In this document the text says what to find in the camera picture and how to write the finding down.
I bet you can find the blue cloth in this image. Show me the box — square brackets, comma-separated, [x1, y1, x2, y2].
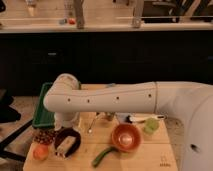
[116, 113, 130, 123]

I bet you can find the green plastic tray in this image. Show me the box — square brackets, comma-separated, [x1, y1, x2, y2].
[32, 82, 54, 129]

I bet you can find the orange pan green handle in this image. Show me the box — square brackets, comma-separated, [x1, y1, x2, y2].
[92, 123, 141, 168]

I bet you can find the bunch of brown grapes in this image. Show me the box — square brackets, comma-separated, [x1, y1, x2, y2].
[34, 130, 58, 145]

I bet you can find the orange fruit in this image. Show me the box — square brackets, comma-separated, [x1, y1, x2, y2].
[33, 144, 49, 160]

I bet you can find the dark brown bowl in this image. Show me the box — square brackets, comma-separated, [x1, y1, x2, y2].
[54, 128, 81, 158]

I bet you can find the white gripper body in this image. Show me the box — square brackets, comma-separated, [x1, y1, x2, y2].
[54, 112, 80, 131]

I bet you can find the blue sponge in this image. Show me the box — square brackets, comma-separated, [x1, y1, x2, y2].
[106, 83, 116, 88]

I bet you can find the light green cup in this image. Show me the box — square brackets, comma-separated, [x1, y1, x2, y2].
[143, 118, 159, 135]

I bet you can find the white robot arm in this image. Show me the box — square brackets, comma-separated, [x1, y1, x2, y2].
[43, 74, 213, 171]

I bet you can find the metal spoon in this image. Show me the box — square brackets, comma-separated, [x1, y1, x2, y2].
[87, 112, 102, 134]

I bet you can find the small metal cup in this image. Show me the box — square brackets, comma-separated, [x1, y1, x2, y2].
[105, 112, 115, 121]

